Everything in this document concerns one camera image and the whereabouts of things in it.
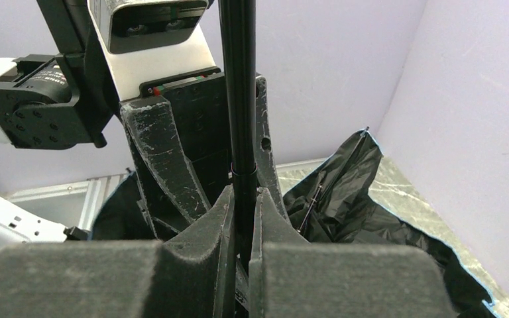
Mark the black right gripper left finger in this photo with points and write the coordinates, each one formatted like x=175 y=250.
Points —
x=191 y=275

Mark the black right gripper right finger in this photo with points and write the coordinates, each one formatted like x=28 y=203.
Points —
x=291 y=277

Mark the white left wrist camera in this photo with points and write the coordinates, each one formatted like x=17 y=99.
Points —
x=145 y=41

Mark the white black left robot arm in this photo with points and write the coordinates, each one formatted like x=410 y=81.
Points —
x=57 y=102

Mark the light blue folding umbrella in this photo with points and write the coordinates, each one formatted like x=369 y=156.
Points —
x=237 y=19

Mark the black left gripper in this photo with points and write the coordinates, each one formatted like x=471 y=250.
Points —
x=184 y=139

